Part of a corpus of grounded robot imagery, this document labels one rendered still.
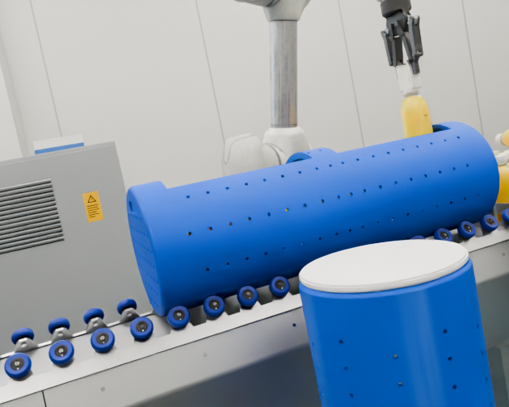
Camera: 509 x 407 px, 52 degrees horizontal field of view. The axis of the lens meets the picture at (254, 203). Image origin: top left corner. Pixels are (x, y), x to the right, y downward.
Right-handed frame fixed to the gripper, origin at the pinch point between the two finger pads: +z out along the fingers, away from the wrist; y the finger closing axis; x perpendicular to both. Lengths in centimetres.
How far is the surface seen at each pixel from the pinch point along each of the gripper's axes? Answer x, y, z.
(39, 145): -90, -174, -16
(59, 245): -93, -159, 35
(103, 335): -88, 10, 38
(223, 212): -61, 13, 21
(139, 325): -82, 10, 39
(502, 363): 6, 8, 78
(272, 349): -57, 13, 51
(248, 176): -52, 8, 15
